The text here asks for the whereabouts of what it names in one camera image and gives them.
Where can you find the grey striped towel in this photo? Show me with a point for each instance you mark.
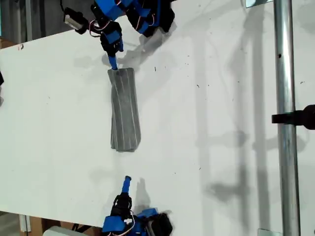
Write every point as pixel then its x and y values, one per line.
pixel 124 110

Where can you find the white plastic container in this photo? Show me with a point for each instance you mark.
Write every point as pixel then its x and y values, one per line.
pixel 59 231

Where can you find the white table leg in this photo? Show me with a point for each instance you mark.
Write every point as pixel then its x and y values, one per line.
pixel 24 223

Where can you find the black object at table edge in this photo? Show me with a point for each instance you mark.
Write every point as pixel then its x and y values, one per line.
pixel 1 78

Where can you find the black clamp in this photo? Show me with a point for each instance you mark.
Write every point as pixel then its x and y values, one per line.
pixel 295 117

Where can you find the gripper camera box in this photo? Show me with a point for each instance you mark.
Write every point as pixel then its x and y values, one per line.
pixel 73 20
pixel 162 225

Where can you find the steel post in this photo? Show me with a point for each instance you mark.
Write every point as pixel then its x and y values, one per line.
pixel 286 73

